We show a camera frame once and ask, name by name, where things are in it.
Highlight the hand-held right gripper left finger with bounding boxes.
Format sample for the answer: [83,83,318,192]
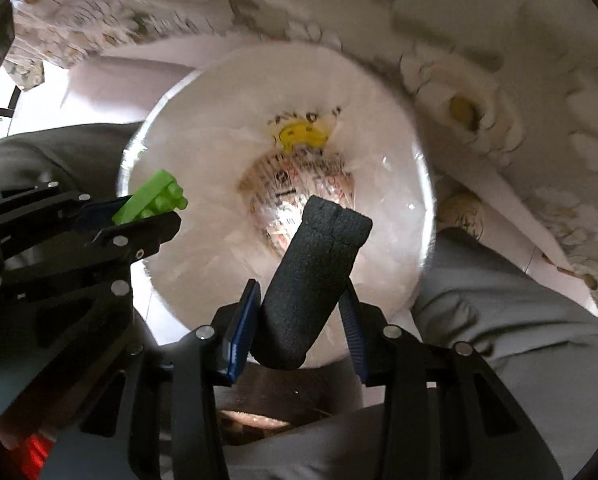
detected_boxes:
[40,279,264,480]

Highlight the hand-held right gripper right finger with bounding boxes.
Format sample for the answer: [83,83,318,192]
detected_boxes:
[339,284,566,480]

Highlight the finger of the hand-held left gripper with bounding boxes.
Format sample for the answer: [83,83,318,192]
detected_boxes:
[0,209,183,312]
[0,181,130,242]

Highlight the green toy block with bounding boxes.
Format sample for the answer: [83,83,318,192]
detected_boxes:
[111,168,190,226]

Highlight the black foam piece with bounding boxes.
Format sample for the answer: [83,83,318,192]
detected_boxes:
[251,195,374,372]

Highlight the white lined waste bin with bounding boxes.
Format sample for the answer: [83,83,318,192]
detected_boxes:
[118,42,438,376]

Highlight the red plastic bag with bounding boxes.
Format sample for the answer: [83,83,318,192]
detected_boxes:
[18,432,56,478]

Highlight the printed plastic wrapper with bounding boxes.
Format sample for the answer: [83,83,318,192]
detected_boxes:
[238,107,358,257]

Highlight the floral bedsheet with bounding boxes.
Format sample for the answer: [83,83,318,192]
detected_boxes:
[9,0,598,322]

